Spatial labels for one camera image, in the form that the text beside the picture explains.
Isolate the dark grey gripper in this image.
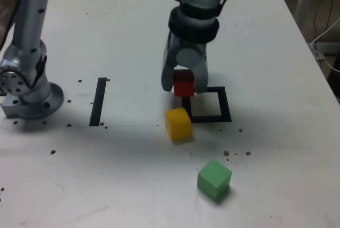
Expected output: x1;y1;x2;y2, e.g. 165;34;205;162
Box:
160;32;210;95

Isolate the red cube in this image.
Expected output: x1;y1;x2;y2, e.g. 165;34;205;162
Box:
172;70;196;98

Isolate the yellow cube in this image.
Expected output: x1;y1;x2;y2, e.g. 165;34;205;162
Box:
165;107;192;141

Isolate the green cube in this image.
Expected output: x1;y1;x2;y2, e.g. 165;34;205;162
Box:
197;159;233;203

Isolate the black tape square outline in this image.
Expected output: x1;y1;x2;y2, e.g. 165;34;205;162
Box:
181;86;232;123

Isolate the black tape strip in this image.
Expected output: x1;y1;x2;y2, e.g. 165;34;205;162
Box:
89;77;107;127

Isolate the white cable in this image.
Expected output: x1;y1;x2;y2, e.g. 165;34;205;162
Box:
309;16;340;73

